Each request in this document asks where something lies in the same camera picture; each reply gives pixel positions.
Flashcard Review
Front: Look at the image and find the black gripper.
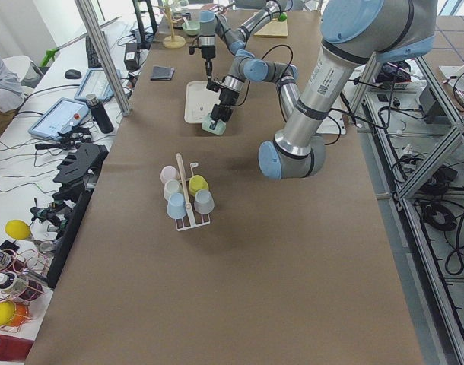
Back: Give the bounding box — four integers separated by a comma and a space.
200, 46, 216, 82
211, 87, 240, 132

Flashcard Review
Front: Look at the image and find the green plastic cup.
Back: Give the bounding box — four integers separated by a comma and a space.
201, 113, 227, 136

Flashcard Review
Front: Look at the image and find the cream rabbit tray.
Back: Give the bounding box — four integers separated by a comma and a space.
184, 81, 220, 124

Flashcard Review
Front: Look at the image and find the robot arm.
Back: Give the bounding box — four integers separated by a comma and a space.
195, 0, 288, 83
199, 0, 437, 179

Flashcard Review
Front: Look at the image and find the yellow plastic cup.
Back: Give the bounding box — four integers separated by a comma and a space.
189, 175, 209, 196

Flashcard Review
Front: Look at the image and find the pink plastic cup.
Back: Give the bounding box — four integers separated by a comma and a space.
160, 165, 180, 184

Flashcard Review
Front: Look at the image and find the cream plastic cup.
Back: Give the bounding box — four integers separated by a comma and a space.
163, 179, 183, 201

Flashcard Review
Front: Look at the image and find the grey plastic cup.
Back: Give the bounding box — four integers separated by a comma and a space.
194, 189, 215, 214

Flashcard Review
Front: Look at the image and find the blue plastic cup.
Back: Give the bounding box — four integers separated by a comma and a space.
167, 192, 186, 220

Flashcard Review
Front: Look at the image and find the wooden mug tree stand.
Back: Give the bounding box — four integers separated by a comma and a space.
163, 1, 186, 49

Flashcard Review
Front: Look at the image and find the green bowl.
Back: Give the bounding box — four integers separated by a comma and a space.
182, 20, 200, 37

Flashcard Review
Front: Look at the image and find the grey folded cloth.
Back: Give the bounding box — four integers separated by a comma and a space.
150, 65, 175, 81

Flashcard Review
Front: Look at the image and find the wooden cutting board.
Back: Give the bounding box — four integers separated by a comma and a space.
253, 19, 288, 38

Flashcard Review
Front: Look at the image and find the black power adapter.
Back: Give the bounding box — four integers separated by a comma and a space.
124, 42, 148, 71

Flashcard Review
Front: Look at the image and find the green lime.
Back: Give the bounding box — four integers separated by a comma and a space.
278, 12, 288, 22

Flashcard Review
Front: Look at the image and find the blue cased tablet far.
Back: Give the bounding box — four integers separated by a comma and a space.
74, 68, 113, 102

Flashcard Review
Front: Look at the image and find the blue cased tablet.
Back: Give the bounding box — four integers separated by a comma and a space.
74, 68, 113, 102
28, 98, 90, 140

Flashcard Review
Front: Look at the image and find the black keyboard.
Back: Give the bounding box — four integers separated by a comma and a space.
85, 36, 101, 68

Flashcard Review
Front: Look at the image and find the black water bottle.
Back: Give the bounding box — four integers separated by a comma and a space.
86, 94, 114, 134

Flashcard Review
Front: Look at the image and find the black computer mouse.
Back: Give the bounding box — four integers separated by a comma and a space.
64, 69, 82, 80

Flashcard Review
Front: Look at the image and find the black tool stand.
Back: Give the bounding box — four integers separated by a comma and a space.
30, 143, 109, 289

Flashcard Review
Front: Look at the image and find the blue cased tablet near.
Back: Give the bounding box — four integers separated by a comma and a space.
28, 98, 90, 140

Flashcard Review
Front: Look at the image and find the seated person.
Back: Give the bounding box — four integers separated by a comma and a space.
0, 56, 24, 112

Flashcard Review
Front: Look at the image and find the yellow lemon upper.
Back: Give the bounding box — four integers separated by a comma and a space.
5, 220, 31, 240

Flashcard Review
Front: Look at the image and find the yellow lemon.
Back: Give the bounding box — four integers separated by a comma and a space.
0, 301, 16, 328
5, 220, 31, 240

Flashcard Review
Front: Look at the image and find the yellow lemon lower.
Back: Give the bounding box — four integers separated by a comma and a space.
0, 301, 16, 328

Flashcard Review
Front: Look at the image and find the aluminium frame post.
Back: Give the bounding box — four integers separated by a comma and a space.
75, 0, 131, 117

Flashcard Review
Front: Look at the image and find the white camera pole mount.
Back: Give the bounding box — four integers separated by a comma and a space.
316, 113, 345, 135

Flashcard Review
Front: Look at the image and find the white wire cup rack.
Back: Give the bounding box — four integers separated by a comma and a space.
175, 153, 211, 231

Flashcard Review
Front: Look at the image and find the copper wire basket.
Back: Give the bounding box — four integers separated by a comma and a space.
0, 249, 52, 336

